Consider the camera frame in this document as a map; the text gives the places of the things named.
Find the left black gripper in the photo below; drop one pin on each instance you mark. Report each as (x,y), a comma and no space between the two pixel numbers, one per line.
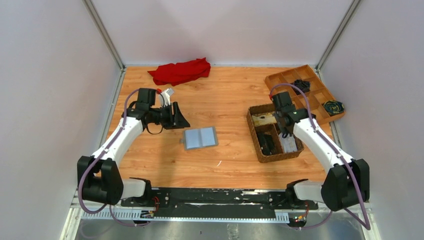
(171,115)

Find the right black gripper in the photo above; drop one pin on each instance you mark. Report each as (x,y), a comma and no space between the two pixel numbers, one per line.
(284,128)

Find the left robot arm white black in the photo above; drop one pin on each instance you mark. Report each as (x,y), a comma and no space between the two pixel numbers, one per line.
(99,178)

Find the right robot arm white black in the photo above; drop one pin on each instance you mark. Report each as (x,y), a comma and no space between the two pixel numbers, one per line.
(347,181)

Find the white cards in basket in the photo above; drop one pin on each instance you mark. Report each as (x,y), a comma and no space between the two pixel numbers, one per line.
(288,143)

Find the black cards in basket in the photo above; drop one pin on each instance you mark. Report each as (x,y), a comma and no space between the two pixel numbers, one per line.
(266,144)

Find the woven wicker basket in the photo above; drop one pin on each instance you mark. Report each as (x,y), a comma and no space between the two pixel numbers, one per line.
(274,131)

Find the black rolled belt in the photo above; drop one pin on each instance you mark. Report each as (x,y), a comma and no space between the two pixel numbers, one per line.
(303,85)

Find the wooden compartment tray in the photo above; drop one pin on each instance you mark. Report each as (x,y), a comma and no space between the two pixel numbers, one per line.
(318,94)

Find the blue yellow rolled tie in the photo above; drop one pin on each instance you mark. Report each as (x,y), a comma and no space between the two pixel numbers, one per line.
(333,107)

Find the red cloth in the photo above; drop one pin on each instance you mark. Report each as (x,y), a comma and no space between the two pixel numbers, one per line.
(182,72)

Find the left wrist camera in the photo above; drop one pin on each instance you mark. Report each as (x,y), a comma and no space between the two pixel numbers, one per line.
(165,96)

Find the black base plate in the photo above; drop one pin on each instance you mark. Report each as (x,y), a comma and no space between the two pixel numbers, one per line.
(217,203)

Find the aluminium frame rail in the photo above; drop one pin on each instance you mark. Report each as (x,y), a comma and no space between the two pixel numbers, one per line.
(143,216)

